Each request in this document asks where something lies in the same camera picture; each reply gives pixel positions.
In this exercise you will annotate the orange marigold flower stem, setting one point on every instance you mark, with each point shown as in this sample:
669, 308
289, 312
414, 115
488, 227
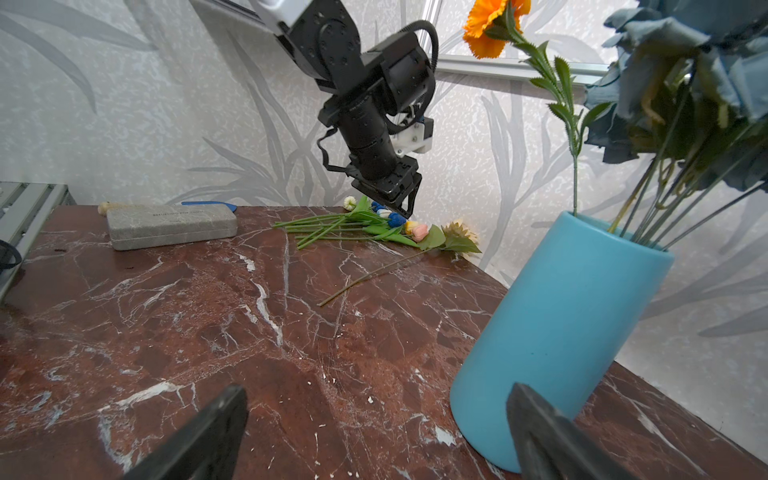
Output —
492, 25

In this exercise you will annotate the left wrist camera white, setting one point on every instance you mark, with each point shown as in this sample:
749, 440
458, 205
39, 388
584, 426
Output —
417, 138

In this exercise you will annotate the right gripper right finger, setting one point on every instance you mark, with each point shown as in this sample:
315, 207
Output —
549, 446

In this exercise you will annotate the tulip bunch multicoloured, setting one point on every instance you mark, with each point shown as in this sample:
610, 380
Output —
364, 220

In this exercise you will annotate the light blue rose bouquet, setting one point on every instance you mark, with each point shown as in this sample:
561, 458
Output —
688, 88

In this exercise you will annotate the beige sunflower stem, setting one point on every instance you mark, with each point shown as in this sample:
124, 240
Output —
455, 238

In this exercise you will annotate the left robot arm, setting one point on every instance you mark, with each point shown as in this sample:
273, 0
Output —
374, 94

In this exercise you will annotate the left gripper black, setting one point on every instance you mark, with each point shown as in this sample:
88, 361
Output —
397, 189

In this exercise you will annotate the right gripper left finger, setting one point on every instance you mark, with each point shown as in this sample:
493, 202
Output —
206, 447

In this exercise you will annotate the blue hand shovel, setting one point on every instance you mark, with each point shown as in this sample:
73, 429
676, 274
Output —
230, 206

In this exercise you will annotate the teal cylindrical vase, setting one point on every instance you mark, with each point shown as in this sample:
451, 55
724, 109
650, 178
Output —
558, 329

